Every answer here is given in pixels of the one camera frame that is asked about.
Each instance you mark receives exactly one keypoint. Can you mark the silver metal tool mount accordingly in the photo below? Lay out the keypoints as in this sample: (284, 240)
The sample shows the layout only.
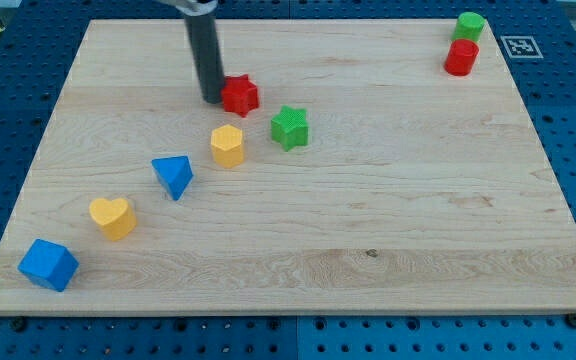
(192, 7)

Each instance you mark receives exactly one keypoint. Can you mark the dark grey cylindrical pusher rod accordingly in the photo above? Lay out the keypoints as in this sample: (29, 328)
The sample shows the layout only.
(202, 35)

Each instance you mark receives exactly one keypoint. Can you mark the red star block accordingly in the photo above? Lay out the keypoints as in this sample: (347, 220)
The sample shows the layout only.
(239, 95)

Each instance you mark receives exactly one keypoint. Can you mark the green star block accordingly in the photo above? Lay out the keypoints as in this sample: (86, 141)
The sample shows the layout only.
(290, 128)

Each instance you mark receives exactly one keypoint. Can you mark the yellow hexagon block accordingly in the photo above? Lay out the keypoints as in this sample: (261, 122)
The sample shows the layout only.
(227, 146)

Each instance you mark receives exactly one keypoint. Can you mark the blue triangle block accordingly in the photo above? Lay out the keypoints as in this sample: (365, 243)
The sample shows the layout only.
(174, 174)

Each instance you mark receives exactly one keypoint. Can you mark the yellow heart block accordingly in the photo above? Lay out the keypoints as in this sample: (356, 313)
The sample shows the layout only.
(115, 218)

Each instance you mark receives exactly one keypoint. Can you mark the red cylinder block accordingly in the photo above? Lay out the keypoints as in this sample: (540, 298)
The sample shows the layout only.
(461, 57)

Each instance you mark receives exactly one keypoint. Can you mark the green cylinder block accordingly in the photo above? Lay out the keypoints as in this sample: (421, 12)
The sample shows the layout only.
(469, 25)

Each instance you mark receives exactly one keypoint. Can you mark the light wooden board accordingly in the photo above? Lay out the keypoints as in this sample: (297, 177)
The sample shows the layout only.
(418, 193)

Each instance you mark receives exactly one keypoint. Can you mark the blue cube block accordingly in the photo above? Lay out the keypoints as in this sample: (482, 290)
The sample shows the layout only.
(49, 265)

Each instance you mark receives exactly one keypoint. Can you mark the white fiducial marker tag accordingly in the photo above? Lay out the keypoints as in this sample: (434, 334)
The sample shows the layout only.
(521, 47)

